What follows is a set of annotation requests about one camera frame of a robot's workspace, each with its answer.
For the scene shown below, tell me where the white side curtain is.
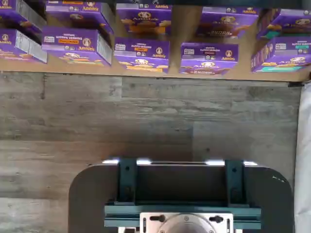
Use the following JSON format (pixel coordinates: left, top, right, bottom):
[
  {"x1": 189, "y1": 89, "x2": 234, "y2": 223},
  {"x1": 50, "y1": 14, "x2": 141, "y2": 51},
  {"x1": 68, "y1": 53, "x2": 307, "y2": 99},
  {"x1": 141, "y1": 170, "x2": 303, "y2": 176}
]
[{"x1": 294, "y1": 80, "x2": 311, "y2": 233}]

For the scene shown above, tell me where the purple Annie's boxes group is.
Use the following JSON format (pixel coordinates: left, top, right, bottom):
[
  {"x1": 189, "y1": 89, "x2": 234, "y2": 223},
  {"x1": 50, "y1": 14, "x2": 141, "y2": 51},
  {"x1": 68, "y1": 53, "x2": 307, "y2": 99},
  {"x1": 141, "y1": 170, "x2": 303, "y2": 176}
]
[{"x1": 0, "y1": 0, "x2": 311, "y2": 83}]

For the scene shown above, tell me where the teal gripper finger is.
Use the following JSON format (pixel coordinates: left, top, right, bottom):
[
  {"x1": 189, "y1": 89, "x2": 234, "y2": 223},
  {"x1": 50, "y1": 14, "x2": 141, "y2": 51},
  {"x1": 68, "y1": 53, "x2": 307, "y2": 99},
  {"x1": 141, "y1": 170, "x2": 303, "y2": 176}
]
[
  {"x1": 225, "y1": 159, "x2": 245, "y2": 207},
  {"x1": 117, "y1": 159, "x2": 138, "y2": 207}
]

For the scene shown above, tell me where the purple Annie's box brown label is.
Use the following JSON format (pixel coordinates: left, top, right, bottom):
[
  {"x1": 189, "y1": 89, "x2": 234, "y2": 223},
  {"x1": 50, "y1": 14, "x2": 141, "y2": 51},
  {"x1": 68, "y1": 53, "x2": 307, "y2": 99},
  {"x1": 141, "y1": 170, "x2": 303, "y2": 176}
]
[
  {"x1": 195, "y1": 6, "x2": 259, "y2": 38},
  {"x1": 179, "y1": 42, "x2": 240, "y2": 75}
]

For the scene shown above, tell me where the purple Annie's box orange label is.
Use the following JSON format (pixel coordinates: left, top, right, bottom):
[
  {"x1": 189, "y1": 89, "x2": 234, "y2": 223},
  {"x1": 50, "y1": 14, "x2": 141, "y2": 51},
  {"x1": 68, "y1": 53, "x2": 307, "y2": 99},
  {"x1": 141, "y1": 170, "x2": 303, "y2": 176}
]
[
  {"x1": 41, "y1": 26, "x2": 113, "y2": 67},
  {"x1": 113, "y1": 36, "x2": 170, "y2": 73},
  {"x1": 116, "y1": 2, "x2": 173, "y2": 37},
  {"x1": 45, "y1": 0, "x2": 115, "y2": 35}
]

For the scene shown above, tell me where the purple Annie's box teal label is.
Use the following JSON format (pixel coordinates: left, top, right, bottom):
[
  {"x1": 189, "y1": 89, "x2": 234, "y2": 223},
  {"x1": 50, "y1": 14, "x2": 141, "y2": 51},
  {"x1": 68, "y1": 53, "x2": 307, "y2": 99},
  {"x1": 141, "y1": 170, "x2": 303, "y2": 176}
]
[
  {"x1": 257, "y1": 8, "x2": 311, "y2": 41},
  {"x1": 250, "y1": 36, "x2": 311, "y2": 73}
]

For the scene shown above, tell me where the purple Annie's snack box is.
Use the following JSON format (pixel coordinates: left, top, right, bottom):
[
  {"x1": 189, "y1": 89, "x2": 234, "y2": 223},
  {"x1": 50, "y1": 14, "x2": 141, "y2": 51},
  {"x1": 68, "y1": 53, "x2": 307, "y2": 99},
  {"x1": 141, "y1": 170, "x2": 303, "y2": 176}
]
[
  {"x1": 0, "y1": 0, "x2": 47, "y2": 34},
  {"x1": 0, "y1": 28, "x2": 48, "y2": 65}
]

